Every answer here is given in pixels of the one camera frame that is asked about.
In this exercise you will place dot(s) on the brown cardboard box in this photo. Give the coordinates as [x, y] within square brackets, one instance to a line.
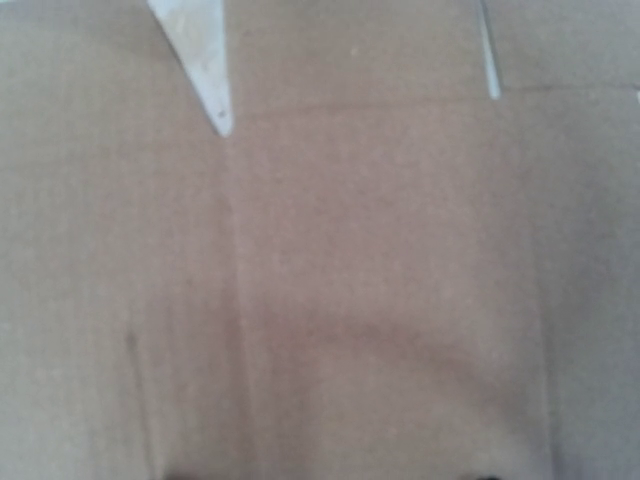
[320, 240]

